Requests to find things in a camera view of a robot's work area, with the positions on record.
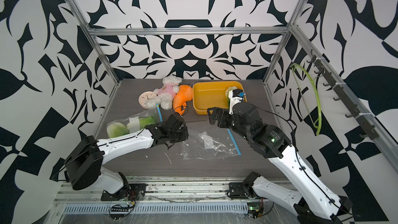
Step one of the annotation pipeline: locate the clear zipper bag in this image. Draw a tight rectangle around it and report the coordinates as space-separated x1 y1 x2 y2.
106 106 163 139
181 128 241 160

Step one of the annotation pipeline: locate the white teddy bear pink shirt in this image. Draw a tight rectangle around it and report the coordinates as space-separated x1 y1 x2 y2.
146 75 182 110

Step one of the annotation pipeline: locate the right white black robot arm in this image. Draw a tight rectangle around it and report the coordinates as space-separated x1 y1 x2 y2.
207 101 352 224

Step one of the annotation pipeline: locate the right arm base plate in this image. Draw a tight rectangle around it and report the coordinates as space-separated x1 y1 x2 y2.
227 172 261 200

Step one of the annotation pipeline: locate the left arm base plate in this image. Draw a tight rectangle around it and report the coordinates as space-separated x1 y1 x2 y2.
101 184 147 202

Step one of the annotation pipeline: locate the orange plush toy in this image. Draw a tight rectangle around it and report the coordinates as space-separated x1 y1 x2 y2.
173 85 193 116

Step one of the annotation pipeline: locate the black wall hook rack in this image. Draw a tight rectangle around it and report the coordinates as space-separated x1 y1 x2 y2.
309 49 380 141

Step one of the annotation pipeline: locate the aluminium frame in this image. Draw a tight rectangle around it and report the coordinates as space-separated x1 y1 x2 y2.
69 0 398 224

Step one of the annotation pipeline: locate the small pink round clock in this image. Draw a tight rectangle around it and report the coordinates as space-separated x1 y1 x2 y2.
138 91 157 109

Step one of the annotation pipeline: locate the chinese cabbage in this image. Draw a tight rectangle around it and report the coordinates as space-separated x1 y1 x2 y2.
226 86 237 107
106 122 129 139
126 116 155 133

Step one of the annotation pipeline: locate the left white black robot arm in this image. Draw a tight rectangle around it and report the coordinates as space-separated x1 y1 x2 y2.
65 113 189 198

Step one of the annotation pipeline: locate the yellow plastic tray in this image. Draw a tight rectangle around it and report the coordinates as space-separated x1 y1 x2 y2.
193 80 244 115

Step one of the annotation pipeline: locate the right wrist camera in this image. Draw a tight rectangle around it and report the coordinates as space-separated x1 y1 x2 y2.
229 89 245 115

